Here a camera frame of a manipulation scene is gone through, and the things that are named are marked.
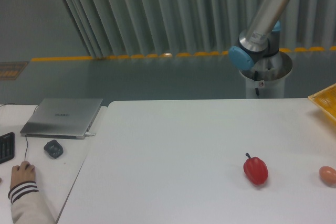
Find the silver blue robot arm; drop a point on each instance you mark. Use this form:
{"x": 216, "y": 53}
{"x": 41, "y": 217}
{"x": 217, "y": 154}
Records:
{"x": 261, "y": 38}

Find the person's right hand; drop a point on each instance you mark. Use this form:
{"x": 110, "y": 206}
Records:
{"x": 21, "y": 174}

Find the grey-green pleated curtain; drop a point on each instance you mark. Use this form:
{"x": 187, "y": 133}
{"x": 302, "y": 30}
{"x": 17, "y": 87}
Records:
{"x": 134, "y": 28}

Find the black keyboard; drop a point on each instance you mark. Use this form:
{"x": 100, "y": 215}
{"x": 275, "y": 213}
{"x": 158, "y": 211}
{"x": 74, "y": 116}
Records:
{"x": 7, "y": 147}

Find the white striped sleeve forearm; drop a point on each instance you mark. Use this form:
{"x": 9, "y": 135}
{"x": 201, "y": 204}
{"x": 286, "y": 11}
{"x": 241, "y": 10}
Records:
{"x": 28, "y": 204}

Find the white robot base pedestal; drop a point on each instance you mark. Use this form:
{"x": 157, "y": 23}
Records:
{"x": 267, "y": 78}

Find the brown egg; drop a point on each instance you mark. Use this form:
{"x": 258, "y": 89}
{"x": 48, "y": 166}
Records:
{"x": 328, "y": 174}

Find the silver closed laptop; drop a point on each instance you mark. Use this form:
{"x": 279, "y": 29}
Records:
{"x": 62, "y": 118}

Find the small black device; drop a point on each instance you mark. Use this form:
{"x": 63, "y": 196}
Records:
{"x": 53, "y": 149}

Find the red bell pepper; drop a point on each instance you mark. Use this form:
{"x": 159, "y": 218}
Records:
{"x": 255, "y": 169}

